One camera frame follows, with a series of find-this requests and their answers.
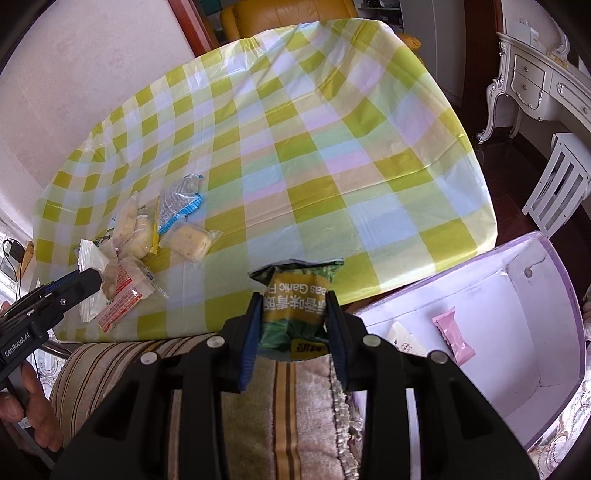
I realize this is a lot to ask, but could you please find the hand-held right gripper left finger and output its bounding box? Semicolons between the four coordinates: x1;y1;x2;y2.
50;292;263;480

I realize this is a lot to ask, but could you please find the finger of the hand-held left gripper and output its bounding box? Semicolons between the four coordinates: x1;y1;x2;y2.
30;272;84;301
48;269;102;319

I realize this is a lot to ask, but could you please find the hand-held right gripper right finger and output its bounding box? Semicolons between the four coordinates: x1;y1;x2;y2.
323;292;541;480

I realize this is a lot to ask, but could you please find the red label bread packet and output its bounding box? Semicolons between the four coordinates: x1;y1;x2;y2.
97;257;169;333

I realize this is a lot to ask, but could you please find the green snack packet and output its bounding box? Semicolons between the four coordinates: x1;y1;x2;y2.
248;258;345;363

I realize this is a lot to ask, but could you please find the square cake packet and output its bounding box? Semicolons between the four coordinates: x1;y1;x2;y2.
161;224;223;263

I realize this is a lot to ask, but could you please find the purple and white box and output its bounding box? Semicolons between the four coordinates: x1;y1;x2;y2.
353;231;587;450

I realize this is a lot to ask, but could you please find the person's left hand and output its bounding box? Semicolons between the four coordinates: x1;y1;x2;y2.
0;363;64;453

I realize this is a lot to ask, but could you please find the white lace cloth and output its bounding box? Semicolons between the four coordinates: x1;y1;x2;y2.
30;346;71;393

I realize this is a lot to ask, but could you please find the white triangular snack packet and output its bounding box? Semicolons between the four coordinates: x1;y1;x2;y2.
385;320;428;357

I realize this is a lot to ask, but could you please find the clear packet of pale buns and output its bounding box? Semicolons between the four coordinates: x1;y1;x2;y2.
110;191;141;254

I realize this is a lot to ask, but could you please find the yellow-edged bread packet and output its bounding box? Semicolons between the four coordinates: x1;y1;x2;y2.
131;212;161;259

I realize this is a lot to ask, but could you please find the striped chair cushion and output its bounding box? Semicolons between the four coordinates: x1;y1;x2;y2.
48;331;223;435

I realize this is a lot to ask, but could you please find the beige striped fringed rug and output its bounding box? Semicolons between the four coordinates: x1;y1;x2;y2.
221;354;366;480

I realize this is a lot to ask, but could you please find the pink snack packet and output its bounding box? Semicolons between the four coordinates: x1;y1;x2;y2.
431;307;476;365

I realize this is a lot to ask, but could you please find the blue-edged clear snack packet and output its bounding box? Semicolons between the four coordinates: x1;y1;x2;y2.
157;173;205;235

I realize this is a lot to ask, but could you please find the checkered yellow green tablecloth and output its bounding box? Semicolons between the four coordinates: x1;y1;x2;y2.
30;17;498;343

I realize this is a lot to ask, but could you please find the floral beige bedspread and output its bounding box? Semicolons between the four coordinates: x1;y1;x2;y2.
519;376;591;480

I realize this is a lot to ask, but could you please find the white slatted stool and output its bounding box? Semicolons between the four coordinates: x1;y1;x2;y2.
522;131;591;239

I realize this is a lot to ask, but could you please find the white wardrobe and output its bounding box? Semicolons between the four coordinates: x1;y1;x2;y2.
400;0;466;100

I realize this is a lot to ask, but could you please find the yellow leather armchair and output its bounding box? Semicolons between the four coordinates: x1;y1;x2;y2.
219;0;360;43

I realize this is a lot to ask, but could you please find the ornate white vanity desk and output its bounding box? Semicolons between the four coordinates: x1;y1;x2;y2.
475;30;591;145

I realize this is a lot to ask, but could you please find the cluttered dark shelf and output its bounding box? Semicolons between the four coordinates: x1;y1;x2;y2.
356;0;402;21

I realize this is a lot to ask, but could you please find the small white box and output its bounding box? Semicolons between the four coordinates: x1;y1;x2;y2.
514;18;544;48

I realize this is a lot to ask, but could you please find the ornate white mirror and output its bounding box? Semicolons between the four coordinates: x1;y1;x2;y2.
547;30;573;60

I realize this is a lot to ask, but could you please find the black charger with cable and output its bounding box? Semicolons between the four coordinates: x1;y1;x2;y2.
1;237;27;278

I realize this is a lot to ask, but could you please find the brown wooden door frame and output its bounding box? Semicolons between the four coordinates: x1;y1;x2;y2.
167;0;219;54

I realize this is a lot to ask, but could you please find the dark wooden door frame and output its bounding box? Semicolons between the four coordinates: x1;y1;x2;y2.
463;0;505;109

